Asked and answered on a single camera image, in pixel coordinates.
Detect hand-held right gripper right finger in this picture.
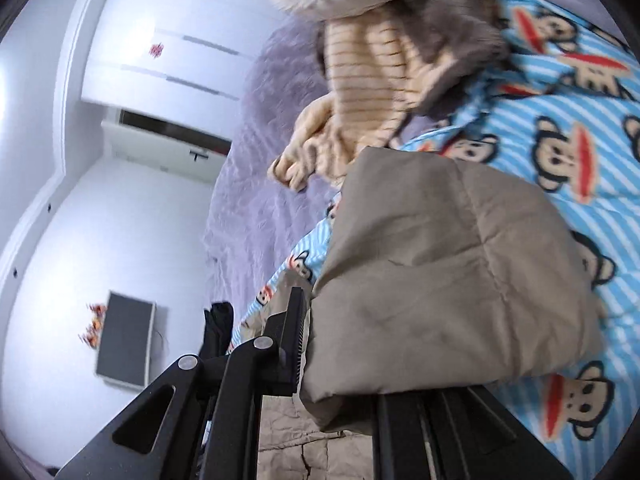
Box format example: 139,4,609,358
375,385,573,480

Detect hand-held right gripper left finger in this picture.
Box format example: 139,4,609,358
55,287,306,480

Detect colourful wall decoration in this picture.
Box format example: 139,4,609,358
79,302,109,348

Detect purple bedspread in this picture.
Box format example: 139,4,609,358
202,10,436,321

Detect beige striped sweater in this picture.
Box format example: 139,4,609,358
267,10,426,192

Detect khaki padded jacket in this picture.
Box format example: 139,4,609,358
299,146,603,433

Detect grey-brown fuzzy cloth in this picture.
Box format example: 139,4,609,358
385,0,511,116

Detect blue striped monkey print blanket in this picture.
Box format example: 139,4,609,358
240,0,640,466

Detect white wardrobe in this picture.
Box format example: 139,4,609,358
80,0,281,111

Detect white door with black handle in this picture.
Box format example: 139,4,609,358
100,107,233,186

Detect wall-mounted television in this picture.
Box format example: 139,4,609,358
95,290,157,387

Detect black cloth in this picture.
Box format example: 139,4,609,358
199,301,236,361

